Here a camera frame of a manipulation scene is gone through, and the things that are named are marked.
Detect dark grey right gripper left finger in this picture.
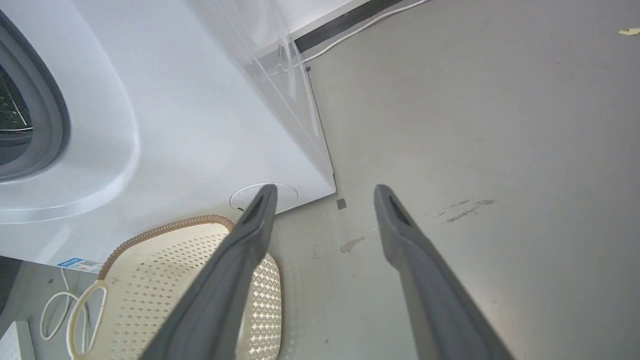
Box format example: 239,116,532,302
139,184,278,360

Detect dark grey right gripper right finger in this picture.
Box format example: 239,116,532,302
374,184,515,360

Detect cream perforated laundry basket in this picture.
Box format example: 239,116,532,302
66,215,282,360

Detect white washing machine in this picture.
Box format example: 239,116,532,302
0,0,337,266

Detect white power strip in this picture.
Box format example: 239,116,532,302
0,320,36,360

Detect white looped cable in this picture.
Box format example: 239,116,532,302
39,268,91,353

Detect white power cable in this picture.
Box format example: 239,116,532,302
302,0,431,64

